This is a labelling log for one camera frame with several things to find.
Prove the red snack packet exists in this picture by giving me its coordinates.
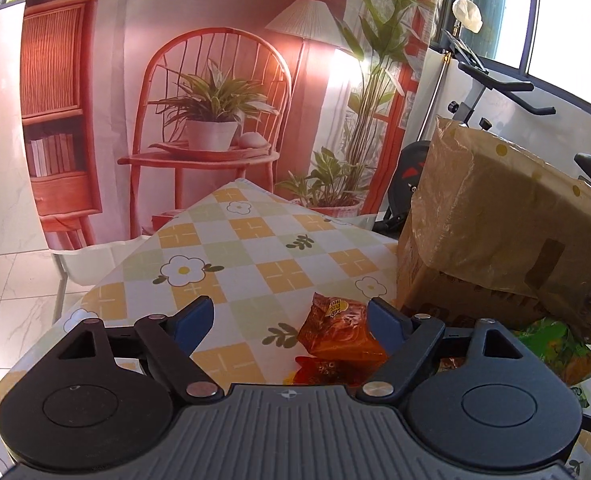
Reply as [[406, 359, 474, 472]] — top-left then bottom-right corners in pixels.
[[293, 355, 371, 387]]

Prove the grey metal table leg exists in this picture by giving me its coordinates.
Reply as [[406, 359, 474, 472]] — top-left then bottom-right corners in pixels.
[[53, 255, 69, 324]]

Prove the white crumpled cover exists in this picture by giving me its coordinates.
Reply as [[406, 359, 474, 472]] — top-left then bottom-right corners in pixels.
[[453, 0, 484, 34]]

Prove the black exercise bike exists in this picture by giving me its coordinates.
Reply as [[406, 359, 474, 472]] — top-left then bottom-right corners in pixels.
[[375, 0, 591, 241]]

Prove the cardboard box with plastic liner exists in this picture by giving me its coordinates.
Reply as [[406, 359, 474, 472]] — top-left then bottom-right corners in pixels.
[[409, 115, 591, 343]]

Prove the orange snack packet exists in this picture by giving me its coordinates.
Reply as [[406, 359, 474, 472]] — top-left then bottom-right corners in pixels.
[[298, 292, 391, 363]]

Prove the green snack packet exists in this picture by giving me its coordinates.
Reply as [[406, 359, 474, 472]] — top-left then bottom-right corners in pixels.
[[518, 317, 591, 386]]

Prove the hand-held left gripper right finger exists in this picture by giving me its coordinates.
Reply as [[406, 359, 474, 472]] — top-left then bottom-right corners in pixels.
[[358, 297, 523, 403]]

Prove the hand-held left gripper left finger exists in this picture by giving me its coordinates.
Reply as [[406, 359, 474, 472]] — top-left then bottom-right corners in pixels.
[[58, 296, 225, 403]]

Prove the printed room backdrop cloth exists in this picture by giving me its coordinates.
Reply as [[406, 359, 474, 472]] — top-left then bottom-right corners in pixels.
[[20, 0, 449, 281]]

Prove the dark framed window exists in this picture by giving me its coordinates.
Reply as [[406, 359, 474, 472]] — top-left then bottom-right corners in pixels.
[[445, 0, 591, 121]]

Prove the checkered floral tablecloth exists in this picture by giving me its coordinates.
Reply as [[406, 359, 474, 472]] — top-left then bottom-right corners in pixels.
[[0, 177, 591, 480]]

